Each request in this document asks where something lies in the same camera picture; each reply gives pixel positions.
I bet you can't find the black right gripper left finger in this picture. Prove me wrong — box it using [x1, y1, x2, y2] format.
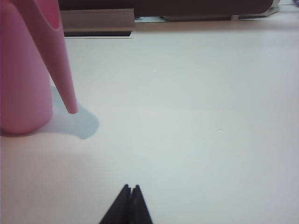
[99, 184, 131, 224]

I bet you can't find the pink plastic watering can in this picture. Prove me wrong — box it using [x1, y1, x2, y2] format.
[0, 0, 79, 135]

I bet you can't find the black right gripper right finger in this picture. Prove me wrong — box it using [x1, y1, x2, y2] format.
[128, 184, 154, 224]

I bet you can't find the grey aluminium profile bar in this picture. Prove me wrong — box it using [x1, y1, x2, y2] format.
[59, 8, 135, 39]

